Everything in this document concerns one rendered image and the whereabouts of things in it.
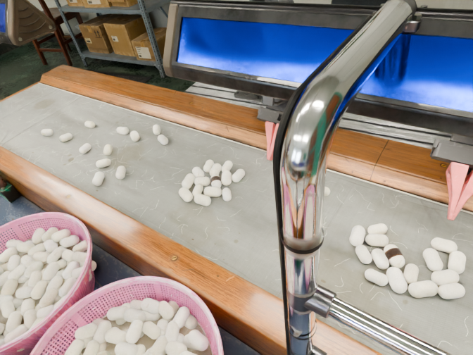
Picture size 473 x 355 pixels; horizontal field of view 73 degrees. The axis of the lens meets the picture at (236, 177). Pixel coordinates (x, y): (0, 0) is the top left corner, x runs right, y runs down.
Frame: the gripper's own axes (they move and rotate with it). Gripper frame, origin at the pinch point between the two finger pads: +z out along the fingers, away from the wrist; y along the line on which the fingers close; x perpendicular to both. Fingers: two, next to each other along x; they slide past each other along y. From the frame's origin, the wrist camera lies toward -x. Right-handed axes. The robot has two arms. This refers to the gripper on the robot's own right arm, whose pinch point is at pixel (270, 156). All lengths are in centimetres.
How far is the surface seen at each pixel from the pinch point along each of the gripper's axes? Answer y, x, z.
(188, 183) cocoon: -10.7, -9.8, 11.2
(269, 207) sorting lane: 6.3, -6.3, 9.8
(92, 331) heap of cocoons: -4.3, -27.9, 34.8
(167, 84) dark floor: -180, 140, -45
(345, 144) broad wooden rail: 12.8, 5.4, -7.7
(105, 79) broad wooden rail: -71, 7, -9
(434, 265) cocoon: 33.6, -7.6, 8.4
